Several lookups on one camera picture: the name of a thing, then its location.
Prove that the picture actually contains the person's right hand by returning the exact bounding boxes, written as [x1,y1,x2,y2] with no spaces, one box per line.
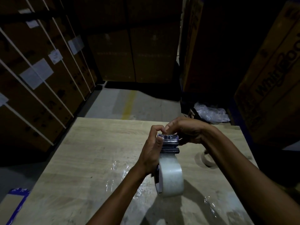
[164,116,213,147]

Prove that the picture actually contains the person's left hand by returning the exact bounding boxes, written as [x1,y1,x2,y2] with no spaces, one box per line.
[136,125,167,177]

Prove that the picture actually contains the blue tape dispenser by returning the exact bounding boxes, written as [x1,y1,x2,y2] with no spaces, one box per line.
[156,133,180,194]

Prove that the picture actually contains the clear packing tape roll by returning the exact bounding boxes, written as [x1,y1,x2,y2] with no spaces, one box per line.
[156,152,185,198]

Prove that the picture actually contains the cardboard tape core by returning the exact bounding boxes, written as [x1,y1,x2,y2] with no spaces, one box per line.
[200,150,217,168]

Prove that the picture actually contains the person's right forearm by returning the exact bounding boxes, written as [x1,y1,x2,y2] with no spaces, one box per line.
[201,127,300,225]

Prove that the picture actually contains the person's left forearm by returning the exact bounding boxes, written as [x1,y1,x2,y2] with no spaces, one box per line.
[85,165,150,225]

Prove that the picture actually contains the cardboard box with blue tape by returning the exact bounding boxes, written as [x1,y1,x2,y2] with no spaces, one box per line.
[0,187,30,225]

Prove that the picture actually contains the crumpled clear plastic wrap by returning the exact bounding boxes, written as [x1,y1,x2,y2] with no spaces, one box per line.
[194,102,231,124]

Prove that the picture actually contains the tall dark cardboard box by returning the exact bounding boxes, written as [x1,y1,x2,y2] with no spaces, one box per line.
[182,0,237,103]

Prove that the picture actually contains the dark brown cardboard box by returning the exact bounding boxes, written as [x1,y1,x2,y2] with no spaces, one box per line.
[87,28,136,82]
[130,21,181,83]

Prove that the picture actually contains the large printed cardboard box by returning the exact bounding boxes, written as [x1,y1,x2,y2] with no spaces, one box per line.
[234,1,300,148]

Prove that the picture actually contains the medium white paper label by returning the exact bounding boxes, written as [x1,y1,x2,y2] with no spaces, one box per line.
[68,35,85,55]

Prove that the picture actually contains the small white paper label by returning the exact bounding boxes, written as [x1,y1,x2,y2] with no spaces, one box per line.
[48,49,63,65]

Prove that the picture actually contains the large white paper label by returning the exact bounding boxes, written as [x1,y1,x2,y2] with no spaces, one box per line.
[19,58,54,90]

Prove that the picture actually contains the blue metal rack post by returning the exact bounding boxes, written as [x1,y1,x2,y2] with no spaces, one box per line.
[226,100,255,148]

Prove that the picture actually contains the brown cardboard box white straps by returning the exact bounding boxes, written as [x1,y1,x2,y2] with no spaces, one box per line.
[0,0,98,153]

